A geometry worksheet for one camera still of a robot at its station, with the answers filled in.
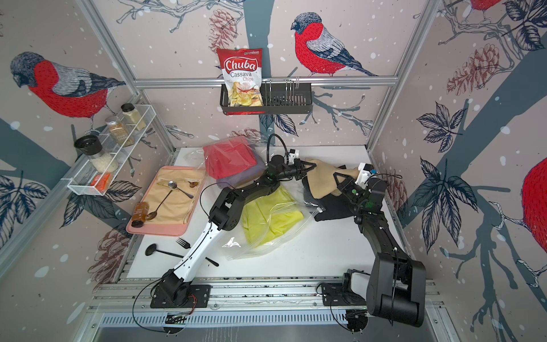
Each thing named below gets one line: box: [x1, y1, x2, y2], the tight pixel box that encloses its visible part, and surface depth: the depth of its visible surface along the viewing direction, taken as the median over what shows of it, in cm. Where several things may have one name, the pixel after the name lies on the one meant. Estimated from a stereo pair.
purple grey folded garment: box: [216, 158, 268, 190], surface depth 102 cm
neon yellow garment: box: [241, 185, 305, 246], surface depth 89 cm
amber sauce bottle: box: [131, 201, 150, 228], surface depth 93 cm
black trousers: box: [301, 175, 356, 222], surface depth 92 cm
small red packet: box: [89, 173, 112, 193], surface depth 67 cm
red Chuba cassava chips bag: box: [216, 48, 264, 107], surface depth 85 cm
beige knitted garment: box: [304, 158, 359, 199], surface depth 89 cm
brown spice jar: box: [105, 116, 135, 148], surface depth 76 cm
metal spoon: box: [168, 180, 194, 199], surface depth 106 cm
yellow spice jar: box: [121, 102, 147, 132], surface depth 83 cm
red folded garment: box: [202, 136, 258, 180], surface depth 106 cm
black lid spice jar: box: [73, 134, 119, 174], surface depth 67 cm
